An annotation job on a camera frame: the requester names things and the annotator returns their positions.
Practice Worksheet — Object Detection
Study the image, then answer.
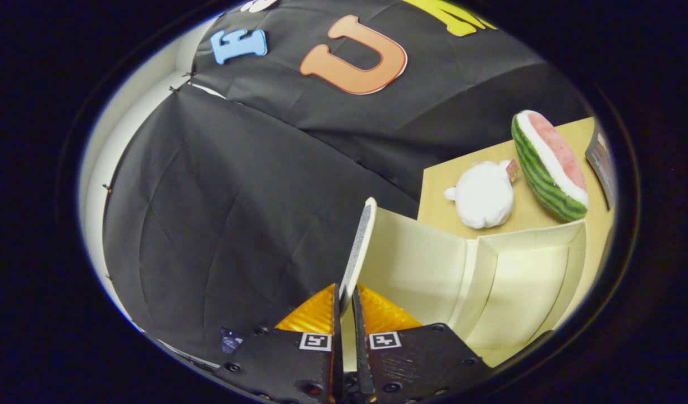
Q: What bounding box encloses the watermelon slice plush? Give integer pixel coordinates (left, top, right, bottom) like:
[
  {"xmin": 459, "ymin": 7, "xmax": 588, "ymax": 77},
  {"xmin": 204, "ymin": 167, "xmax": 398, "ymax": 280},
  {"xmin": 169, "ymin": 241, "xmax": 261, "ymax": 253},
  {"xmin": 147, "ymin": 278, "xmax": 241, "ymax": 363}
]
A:
[{"xmin": 511, "ymin": 110, "xmax": 589, "ymax": 222}]

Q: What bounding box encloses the black cover book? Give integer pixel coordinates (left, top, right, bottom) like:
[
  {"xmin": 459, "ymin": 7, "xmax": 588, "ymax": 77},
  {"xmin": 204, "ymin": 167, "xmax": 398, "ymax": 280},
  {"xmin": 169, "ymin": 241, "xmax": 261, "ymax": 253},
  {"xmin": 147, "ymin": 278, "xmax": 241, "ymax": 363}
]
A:
[{"xmin": 585, "ymin": 121, "xmax": 617, "ymax": 211}]

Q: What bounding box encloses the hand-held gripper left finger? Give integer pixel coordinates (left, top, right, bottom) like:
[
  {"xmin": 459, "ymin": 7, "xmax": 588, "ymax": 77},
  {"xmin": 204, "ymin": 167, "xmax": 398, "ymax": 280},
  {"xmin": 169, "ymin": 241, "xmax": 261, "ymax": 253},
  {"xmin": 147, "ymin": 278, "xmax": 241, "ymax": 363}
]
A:
[{"xmin": 214, "ymin": 283, "xmax": 345, "ymax": 404}]

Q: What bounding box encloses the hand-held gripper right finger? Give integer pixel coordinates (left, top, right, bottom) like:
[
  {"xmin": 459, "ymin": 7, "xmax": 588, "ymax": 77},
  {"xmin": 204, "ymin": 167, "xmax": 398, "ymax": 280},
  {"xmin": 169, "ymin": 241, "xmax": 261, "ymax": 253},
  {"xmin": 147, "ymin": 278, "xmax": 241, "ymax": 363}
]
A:
[{"xmin": 351, "ymin": 283, "xmax": 492, "ymax": 404}]

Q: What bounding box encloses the cream fabric storage box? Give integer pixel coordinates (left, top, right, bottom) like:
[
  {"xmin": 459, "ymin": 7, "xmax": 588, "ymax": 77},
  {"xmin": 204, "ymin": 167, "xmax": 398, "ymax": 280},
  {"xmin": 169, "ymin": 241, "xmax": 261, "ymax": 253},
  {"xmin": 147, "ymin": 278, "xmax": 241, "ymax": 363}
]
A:
[{"xmin": 338, "ymin": 196, "xmax": 589, "ymax": 369}]

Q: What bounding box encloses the white plush toy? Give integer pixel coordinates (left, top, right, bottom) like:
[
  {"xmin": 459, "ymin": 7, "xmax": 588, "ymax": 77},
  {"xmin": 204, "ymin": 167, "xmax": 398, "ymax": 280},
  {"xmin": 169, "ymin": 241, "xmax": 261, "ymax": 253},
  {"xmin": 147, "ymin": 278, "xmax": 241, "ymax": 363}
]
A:
[{"xmin": 444, "ymin": 159, "xmax": 521, "ymax": 230}]

